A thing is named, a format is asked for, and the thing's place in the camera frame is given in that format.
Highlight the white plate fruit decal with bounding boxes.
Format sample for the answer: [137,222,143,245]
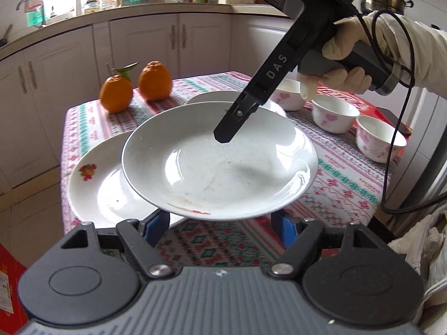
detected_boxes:
[67,131,157,228]

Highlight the white plate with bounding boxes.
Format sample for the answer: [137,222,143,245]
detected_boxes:
[121,102,318,221]
[186,90,288,119]

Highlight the right white sleeve forearm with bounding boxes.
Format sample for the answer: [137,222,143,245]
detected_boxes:
[375,14,446,98]

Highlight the white kitchen cabinets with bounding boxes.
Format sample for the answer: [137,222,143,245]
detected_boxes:
[1,12,291,192]

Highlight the kitchen faucet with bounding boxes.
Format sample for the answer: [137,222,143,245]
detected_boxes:
[16,0,46,28]

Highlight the right gloved hand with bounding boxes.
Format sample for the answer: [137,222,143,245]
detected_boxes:
[299,14,400,102]

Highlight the pink floral bowl far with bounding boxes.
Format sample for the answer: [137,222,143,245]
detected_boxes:
[270,79,305,112]

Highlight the pink floral bowl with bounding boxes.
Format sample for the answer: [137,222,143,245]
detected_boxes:
[356,116,407,163]
[270,79,305,112]
[312,95,361,134]

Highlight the steel pot on stove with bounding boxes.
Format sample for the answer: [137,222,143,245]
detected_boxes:
[359,0,414,15]

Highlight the pink floral bowl middle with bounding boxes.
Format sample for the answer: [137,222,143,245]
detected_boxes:
[312,95,361,134]

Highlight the orange without leaf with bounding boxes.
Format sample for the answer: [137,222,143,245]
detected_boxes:
[139,61,173,102]

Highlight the pink floral bowl near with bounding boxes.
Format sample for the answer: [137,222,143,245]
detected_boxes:
[356,116,407,163]

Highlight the orange with leaf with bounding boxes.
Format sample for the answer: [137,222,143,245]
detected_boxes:
[99,62,139,113]

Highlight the black smartphone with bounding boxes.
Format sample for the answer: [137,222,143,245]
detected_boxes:
[376,107,412,138]

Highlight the red cardboard box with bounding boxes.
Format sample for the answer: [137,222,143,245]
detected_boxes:
[0,245,28,334]

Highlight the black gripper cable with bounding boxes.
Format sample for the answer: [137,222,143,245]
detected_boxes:
[359,10,447,216]

